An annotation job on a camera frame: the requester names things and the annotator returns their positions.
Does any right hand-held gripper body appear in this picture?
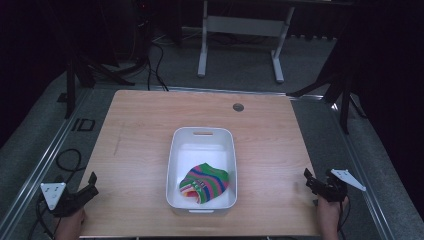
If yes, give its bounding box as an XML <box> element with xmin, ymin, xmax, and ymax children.
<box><xmin>316</xmin><ymin>168</ymin><xmax>367</xmax><ymax>203</ymax></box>

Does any white metal desk frame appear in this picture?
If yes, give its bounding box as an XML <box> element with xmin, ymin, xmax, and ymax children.
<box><xmin>197</xmin><ymin>0</ymin><xmax>296</xmax><ymax>84</ymax></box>

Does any white plastic bin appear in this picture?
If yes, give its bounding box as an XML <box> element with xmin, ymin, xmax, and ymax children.
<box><xmin>165</xmin><ymin>126</ymin><xmax>238</xmax><ymax>215</ymax></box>

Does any person's left hand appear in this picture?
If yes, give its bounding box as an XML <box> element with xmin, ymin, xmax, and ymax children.
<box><xmin>53</xmin><ymin>207</ymin><xmax>87</xmax><ymax>240</ymax></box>

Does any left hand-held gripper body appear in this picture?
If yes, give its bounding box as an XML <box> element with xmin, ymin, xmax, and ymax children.
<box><xmin>39</xmin><ymin>181</ymin><xmax>88</xmax><ymax>218</ymax></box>

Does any black cable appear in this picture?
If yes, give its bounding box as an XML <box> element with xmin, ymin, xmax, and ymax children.
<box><xmin>146</xmin><ymin>39</ymin><xmax>170</xmax><ymax>92</ymax></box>
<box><xmin>55</xmin><ymin>148</ymin><xmax>87</xmax><ymax>184</ymax></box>
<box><xmin>27</xmin><ymin>193</ymin><xmax>64</xmax><ymax>240</ymax></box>

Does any black metal stand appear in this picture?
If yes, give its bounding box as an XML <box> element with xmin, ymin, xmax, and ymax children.
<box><xmin>56</xmin><ymin>49</ymin><xmax>136</xmax><ymax>120</ymax></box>
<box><xmin>287</xmin><ymin>39</ymin><xmax>368</xmax><ymax>135</ymax></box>

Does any rainbow striped sock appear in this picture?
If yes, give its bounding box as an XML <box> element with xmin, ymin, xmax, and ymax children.
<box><xmin>178</xmin><ymin>162</ymin><xmax>231</xmax><ymax>204</ymax></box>

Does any person's right hand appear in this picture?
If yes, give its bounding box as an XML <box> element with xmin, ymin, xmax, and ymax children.
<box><xmin>316</xmin><ymin>194</ymin><xmax>350</xmax><ymax>240</ymax></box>

